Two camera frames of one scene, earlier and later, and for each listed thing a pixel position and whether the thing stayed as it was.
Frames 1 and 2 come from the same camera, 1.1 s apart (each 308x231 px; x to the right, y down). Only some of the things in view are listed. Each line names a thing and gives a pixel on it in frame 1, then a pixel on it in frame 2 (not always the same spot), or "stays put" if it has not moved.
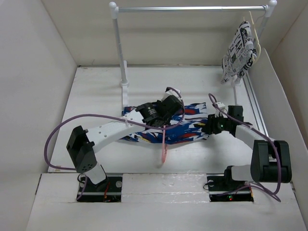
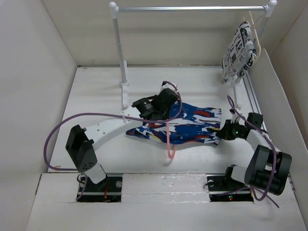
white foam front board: (166, 187) stays put
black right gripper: (211, 128) → (225, 132)
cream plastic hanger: (257, 37) stays put
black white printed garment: (241, 54) stays put
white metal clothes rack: (266, 10) stays put
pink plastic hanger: (164, 147) → (170, 156)
